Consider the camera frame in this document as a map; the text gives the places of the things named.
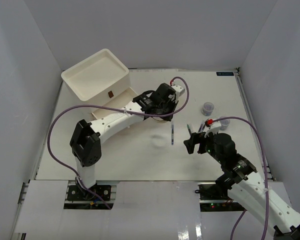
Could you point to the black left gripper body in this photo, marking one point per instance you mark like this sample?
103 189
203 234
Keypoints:
167 107

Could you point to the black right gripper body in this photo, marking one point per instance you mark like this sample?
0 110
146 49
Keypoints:
206 145

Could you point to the purple gel pen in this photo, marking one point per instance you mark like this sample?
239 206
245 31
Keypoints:
202 127

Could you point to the green gel pen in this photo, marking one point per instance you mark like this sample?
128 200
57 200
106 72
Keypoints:
189 128

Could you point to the beige masking tape roll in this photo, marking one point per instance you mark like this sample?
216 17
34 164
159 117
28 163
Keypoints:
160 120

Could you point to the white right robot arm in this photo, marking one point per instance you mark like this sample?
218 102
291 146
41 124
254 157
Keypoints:
242 183

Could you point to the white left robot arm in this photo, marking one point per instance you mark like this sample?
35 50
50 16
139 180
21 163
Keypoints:
88 137

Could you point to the clear paper clip jar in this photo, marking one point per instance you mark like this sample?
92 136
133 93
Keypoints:
207 108
224 124

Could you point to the blue gel pen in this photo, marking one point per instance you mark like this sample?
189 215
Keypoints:
172 132

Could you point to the white drawer cabinet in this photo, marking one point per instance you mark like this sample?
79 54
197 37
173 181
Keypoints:
102 64

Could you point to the blue table label sticker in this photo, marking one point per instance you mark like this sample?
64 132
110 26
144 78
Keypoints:
224 73

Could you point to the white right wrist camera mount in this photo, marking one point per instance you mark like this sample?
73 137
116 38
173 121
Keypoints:
213 127

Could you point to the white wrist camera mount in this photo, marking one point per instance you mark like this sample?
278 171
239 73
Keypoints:
213 127
178 90

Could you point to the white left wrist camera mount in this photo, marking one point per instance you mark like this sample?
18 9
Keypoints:
178 90

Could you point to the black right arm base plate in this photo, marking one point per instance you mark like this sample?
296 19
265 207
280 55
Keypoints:
210 191

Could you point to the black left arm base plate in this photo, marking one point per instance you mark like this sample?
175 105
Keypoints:
77 193

